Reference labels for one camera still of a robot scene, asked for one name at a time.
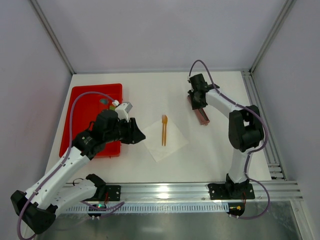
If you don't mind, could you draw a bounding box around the teal spoon in tray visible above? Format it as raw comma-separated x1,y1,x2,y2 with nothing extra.
99,98,109,105

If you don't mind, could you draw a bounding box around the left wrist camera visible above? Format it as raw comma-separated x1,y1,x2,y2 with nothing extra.
115,102,133,122

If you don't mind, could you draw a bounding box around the right side aluminium rail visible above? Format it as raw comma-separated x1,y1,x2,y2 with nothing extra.
241,70,287,182

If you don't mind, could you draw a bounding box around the slotted cable duct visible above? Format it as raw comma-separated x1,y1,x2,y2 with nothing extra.
63,202,229,214

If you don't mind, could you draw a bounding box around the brown utensil case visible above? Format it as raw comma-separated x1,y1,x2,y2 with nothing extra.
191,107,210,126

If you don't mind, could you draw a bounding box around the right aluminium frame post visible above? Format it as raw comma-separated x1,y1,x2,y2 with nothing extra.
249,0,297,75

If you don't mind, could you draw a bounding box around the left aluminium frame post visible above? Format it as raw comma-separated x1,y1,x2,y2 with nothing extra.
28,0,76,75

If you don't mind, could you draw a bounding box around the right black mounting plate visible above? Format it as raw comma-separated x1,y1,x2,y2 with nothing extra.
207,181,255,200

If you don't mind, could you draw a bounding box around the white paper napkin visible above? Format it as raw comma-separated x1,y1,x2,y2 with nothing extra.
142,118,189,163

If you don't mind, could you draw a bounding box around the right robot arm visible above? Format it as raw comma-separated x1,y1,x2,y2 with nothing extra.
188,74,265,200

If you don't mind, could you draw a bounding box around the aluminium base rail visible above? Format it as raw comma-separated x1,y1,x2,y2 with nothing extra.
59,181,305,202

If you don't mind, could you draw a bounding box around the green rolled napkin bundle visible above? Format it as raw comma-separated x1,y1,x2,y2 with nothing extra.
109,105,117,111

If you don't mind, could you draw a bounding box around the red plastic tray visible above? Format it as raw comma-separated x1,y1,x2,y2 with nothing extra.
59,83,123,158

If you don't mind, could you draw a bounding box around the black mounting plate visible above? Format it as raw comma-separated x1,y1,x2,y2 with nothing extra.
207,181,255,200
105,185,121,202

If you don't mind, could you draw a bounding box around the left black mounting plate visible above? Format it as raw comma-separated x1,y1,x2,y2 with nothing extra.
105,185,121,202

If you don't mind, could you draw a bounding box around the aluminium frame post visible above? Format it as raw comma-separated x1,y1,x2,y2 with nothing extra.
249,0,297,75
28,0,76,75

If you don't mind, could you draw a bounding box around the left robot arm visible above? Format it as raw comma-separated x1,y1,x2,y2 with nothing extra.
10,110,146,235

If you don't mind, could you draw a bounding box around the orange plastic fork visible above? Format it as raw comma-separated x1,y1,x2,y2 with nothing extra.
160,114,167,146

